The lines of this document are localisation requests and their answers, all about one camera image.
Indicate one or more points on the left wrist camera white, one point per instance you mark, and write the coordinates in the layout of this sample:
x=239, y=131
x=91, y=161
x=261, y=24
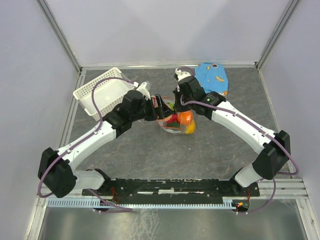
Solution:
x=143, y=88

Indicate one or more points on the orange toy fruit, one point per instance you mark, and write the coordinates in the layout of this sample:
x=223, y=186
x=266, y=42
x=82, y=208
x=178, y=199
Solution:
x=185, y=118

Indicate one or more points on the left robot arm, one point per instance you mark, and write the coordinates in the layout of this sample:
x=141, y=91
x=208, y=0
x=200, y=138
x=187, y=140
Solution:
x=57, y=169

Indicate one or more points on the light blue cable duct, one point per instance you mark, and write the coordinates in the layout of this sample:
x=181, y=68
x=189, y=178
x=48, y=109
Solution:
x=95, y=203

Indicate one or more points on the dark green avocado toy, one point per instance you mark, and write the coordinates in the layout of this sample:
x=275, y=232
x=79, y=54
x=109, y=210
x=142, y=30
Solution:
x=174, y=124

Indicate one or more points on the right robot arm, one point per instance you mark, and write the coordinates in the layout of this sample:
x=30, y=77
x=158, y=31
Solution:
x=273, y=148

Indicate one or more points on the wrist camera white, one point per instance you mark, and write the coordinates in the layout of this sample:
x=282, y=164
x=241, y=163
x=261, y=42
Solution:
x=181, y=74
x=143, y=88

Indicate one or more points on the green watermelon toy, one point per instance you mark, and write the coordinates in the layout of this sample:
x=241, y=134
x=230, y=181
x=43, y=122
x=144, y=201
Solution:
x=170, y=103

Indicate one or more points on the aluminium frame rail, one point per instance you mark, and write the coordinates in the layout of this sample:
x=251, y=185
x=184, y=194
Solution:
x=281, y=188

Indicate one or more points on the white plastic basket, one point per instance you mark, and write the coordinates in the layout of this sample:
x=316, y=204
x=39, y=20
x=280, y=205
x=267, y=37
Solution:
x=104, y=91

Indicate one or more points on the blue patterned cloth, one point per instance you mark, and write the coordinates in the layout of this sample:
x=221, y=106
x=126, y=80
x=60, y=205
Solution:
x=212, y=78

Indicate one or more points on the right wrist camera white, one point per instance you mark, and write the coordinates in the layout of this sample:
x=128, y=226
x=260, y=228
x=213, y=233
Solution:
x=181, y=74

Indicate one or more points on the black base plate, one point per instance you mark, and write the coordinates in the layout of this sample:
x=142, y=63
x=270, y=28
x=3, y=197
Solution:
x=166, y=199

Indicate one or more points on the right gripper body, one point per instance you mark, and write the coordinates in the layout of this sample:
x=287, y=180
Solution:
x=179, y=107

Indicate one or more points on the clear zip top bag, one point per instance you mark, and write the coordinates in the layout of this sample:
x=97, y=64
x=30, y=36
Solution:
x=180, y=130

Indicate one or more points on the red apple toy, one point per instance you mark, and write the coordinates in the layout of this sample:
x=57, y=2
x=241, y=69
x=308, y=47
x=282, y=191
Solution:
x=168, y=119

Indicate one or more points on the yellow lemon toy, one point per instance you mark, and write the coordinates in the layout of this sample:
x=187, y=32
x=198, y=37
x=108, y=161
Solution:
x=190, y=128

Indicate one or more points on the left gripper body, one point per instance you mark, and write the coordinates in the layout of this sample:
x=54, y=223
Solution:
x=148, y=111

